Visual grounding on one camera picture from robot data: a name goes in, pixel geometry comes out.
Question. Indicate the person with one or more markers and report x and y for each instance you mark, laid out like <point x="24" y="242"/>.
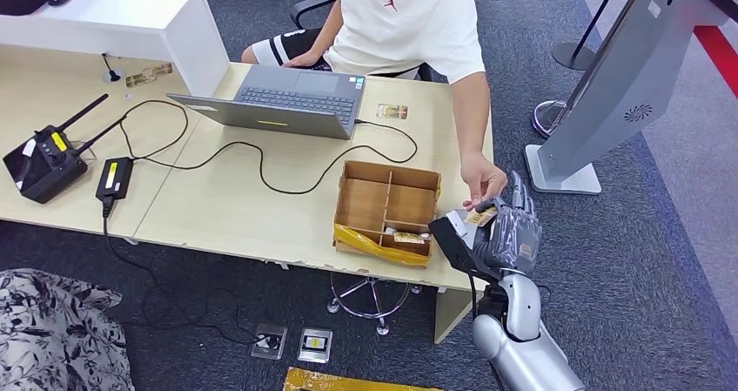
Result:
<point x="403" y="25"/>

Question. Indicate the chrome stool base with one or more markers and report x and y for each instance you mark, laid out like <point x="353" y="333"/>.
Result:
<point x="369" y="313"/>

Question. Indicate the red barrier belt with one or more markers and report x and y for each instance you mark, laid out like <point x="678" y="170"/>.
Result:
<point x="718" y="56"/>

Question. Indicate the floor socket with plug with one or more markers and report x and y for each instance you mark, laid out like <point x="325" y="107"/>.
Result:
<point x="269" y="341"/>

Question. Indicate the black power adapter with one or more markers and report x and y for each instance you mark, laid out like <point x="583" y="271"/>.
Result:
<point x="115" y="179"/>

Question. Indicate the small black antenna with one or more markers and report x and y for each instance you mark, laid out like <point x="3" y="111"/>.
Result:
<point x="110" y="76"/>

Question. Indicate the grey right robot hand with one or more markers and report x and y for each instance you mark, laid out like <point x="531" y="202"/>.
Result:
<point x="513" y="238"/>

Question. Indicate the yellow tape strip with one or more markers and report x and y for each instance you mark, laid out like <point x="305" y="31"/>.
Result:
<point x="369" y="247"/>

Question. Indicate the person's left forearm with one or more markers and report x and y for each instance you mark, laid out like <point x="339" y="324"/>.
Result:
<point x="470" y="117"/>

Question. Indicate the black office chair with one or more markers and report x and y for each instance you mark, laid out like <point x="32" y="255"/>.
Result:
<point x="304" y="6"/>

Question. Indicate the black remote controller with antennas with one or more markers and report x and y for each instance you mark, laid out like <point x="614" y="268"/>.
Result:
<point x="45" y="166"/>

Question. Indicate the person's right forearm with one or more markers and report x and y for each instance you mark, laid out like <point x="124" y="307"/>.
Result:
<point x="327" y="31"/>

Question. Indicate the person's left hand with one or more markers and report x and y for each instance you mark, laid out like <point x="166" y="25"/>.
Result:
<point x="484" y="178"/>

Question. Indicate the wooden divided box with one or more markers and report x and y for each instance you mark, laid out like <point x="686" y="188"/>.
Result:
<point x="363" y="201"/>

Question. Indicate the gold sticker label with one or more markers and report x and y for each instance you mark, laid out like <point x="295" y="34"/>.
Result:
<point x="149" y="75"/>

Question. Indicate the silver floor socket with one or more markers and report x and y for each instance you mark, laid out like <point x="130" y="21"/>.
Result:
<point x="315" y="345"/>

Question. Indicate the grey laptop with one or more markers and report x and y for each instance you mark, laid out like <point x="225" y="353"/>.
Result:
<point x="277" y="117"/>

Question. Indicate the chrome stanchion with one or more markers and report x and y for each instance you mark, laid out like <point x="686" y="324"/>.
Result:
<point x="546" y="120"/>

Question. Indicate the yellow floor tape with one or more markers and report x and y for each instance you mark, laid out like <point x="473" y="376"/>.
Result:
<point x="346" y="381"/>

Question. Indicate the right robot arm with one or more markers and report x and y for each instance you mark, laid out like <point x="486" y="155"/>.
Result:
<point x="519" y="342"/>

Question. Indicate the grey kiosk stand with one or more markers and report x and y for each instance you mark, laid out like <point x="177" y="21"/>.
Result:
<point x="622" y="77"/>

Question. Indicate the black stanchion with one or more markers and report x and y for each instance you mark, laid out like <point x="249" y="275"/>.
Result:
<point x="572" y="54"/>

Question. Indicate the person's right hand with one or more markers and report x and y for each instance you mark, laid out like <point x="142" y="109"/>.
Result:
<point x="301" y="60"/>

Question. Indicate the yellow hotel key card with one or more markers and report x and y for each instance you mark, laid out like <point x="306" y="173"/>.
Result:
<point x="410" y="238"/>

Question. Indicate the floral cloth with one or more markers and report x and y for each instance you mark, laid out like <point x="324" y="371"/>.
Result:
<point x="57" y="331"/>

